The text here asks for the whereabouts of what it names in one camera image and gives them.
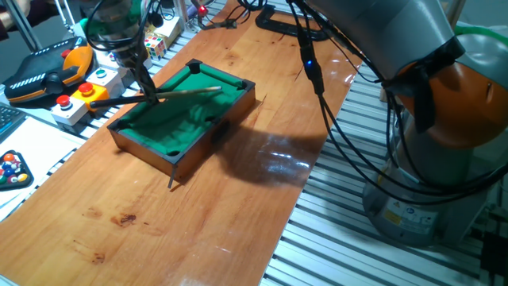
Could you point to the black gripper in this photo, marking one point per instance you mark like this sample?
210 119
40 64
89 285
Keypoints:
133 53

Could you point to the black and cream pool cue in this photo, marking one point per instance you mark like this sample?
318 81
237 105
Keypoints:
186 92

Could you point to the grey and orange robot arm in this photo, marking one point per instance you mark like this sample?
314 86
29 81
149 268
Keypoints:
397 32

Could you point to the person forearm dark sleeve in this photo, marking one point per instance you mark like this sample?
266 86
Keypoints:
35 12

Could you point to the mini green felt pool table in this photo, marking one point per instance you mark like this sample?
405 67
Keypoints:
178 119

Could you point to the colourful puzzle cube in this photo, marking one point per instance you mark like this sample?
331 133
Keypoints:
155 47

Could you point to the white box with green button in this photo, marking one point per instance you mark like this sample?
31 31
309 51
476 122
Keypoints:
105 81

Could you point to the yellow emergency stop box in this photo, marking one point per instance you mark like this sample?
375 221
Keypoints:
93 95

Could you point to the pale yellow small box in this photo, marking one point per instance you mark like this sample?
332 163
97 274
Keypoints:
170 29

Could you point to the grey box with red button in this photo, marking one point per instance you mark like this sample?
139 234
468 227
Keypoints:
69 111

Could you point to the orange and black teach pendant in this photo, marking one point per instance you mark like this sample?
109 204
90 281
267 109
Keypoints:
39 75

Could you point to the white sheet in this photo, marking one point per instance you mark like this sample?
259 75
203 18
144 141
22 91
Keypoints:
35 147

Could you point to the glossy wooden board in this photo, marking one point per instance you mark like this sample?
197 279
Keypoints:
158 218

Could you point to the black computer keyboard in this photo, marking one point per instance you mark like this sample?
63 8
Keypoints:
8 121

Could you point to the black C-clamp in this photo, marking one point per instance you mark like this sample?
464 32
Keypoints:
285 28

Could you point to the black triangle rack with balls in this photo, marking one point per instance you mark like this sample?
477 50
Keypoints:
14 171

